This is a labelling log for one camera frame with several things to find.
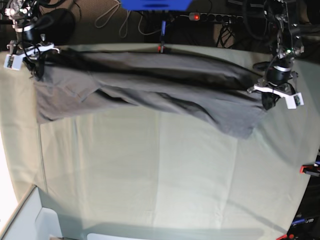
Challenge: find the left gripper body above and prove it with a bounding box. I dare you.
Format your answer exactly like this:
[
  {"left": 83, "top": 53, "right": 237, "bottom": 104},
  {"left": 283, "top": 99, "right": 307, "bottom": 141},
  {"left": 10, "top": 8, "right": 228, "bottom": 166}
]
[{"left": 247, "top": 58, "right": 298, "bottom": 110}]

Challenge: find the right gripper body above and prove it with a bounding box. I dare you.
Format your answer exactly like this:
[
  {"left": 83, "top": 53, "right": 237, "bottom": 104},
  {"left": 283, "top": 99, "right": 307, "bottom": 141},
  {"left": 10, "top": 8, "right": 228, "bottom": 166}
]
[{"left": 7, "top": 40, "right": 61, "bottom": 78}]

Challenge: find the grey t-shirt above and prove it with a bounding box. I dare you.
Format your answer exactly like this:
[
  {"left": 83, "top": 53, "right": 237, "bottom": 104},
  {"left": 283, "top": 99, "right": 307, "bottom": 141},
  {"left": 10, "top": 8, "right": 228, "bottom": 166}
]
[{"left": 32, "top": 50, "right": 267, "bottom": 139}]

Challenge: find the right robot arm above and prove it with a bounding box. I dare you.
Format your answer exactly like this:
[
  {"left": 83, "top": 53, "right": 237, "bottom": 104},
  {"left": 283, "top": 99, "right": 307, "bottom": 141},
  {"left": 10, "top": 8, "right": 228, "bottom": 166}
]
[{"left": 3, "top": 0, "right": 76, "bottom": 79}]

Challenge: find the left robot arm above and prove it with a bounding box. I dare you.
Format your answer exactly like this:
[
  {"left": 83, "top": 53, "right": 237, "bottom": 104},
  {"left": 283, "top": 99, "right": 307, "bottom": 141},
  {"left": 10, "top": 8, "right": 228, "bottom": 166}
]
[{"left": 242, "top": 0, "right": 305, "bottom": 111}]

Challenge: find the red black right clamp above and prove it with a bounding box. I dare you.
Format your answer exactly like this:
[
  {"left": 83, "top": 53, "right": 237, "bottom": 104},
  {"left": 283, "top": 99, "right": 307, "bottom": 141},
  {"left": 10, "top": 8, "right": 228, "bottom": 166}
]
[{"left": 300, "top": 160, "right": 320, "bottom": 177}]

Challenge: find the red black clamp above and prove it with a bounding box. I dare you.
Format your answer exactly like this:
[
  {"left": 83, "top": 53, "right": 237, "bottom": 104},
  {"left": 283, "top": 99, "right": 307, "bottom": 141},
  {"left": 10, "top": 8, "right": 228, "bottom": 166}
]
[
  {"left": 158, "top": 20, "right": 166, "bottom": 54},
  {"left": 300, "top": 160, "right": 320, "bottom": 177}
]

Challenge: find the white power strip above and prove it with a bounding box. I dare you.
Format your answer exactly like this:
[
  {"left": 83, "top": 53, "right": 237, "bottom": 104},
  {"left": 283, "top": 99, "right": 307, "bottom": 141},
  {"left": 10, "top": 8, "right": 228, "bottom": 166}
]
[{"left": 186, "top": 12, "right": 244, "bottom": 24}]

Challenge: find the red black centre clamp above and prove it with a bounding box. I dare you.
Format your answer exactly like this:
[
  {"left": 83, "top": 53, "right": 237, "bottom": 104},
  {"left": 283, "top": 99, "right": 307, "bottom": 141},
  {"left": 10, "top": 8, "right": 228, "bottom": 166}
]
[{"left": 158, "top": 20, "right": 166, "bottom": 54}]

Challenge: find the green table cloth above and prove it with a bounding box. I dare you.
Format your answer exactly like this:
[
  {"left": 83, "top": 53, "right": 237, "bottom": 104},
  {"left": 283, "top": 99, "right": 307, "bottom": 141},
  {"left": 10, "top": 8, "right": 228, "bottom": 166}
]
[{"left": 0, "top": 42, "right": 320, "bottom": 240}]

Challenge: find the red corner clamp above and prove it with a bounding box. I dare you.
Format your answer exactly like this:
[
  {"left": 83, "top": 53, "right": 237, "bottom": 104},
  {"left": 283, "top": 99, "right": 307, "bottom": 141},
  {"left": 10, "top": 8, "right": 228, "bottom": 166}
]
[{"left": 276, "top": 233, "right": 295, "bottom": 240}]

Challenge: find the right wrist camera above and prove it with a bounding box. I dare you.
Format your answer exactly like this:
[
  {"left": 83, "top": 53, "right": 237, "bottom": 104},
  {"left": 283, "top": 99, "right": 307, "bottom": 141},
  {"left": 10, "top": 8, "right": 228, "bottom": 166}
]
[{"left": 3, "top": 54, "right": 23, "bottom": 71}]

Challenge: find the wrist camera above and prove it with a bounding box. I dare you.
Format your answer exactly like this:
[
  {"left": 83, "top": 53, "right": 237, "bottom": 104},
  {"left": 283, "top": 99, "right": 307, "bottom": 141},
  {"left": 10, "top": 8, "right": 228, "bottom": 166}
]
[
  {"left": 3, "top": 54, "right": 23, "bottom": 71},
  {"left": 285, "top": 92, "right": 304, "bottom": 110}
]

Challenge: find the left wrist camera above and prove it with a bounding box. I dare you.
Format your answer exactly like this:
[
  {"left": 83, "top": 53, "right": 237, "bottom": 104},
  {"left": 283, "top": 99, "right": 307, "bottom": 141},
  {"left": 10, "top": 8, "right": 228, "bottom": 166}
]
[{"left": 285, "top": 92, "right": 304, "bottom": 110}]

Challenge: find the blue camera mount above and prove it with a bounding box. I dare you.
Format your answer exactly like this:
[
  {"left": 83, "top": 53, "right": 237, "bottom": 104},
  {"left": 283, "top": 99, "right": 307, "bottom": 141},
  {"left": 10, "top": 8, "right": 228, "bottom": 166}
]
[{"left": 120, "top": 0, "right": 192, "bottom": 11}]

